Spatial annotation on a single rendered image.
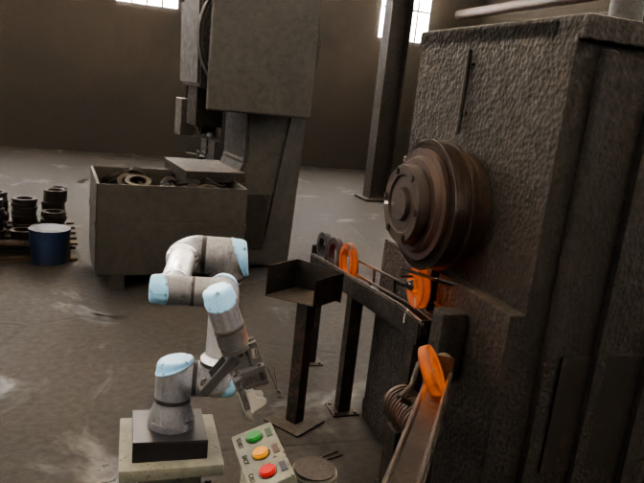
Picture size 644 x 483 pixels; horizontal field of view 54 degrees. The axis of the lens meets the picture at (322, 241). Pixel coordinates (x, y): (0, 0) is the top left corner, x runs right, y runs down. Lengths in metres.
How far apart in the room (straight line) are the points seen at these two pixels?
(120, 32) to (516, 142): 10.36
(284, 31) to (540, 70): 2.96
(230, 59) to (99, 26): 7.52
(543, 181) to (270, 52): 3.08
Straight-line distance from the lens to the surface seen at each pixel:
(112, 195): 4.41
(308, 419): 3.03
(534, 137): 2.06
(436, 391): 1.90
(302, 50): 4.85
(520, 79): 2.16
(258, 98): 4.73
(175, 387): 2.12
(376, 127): 9.20
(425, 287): 2.33
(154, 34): 12.06
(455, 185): 2.12
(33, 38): 12.08
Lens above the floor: 1.48
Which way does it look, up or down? 13 degrees down
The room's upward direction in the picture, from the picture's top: 6 degrees clockwise
